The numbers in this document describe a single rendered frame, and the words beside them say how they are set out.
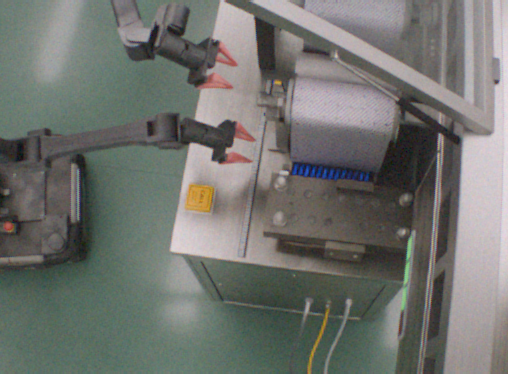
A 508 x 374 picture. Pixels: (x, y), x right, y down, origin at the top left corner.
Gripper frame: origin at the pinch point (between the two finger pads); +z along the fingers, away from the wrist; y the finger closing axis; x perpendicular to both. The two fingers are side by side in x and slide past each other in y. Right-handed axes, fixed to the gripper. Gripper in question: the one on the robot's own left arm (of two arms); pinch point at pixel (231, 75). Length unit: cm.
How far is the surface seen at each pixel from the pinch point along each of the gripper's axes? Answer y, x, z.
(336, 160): 6.4, -4.1, 37.6
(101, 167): -20, -149, 32
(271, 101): -2.4, -6.8, 16.7
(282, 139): -1.7, -21.5, 32.4
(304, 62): -12.0, 1.3, 19.0
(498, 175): 28, 58, 22
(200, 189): 13.9, -38.7, 20.0
